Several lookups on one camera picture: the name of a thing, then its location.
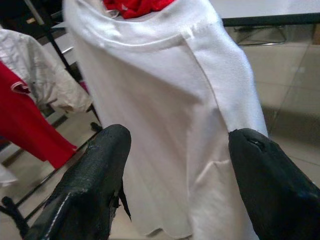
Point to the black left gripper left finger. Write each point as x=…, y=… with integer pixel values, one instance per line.
x=87, y=180

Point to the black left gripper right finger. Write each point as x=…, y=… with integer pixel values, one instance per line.
x=275, y=190

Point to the red garment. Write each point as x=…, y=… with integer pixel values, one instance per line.
x=25, y=125
x=142, y=6

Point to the white garment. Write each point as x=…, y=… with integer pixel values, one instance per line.
x=155, y=100

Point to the white wrinkled shirt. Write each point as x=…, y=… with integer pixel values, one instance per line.
x=42, y=67

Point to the black clothes rack frame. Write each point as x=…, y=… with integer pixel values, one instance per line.
x=97, y=127

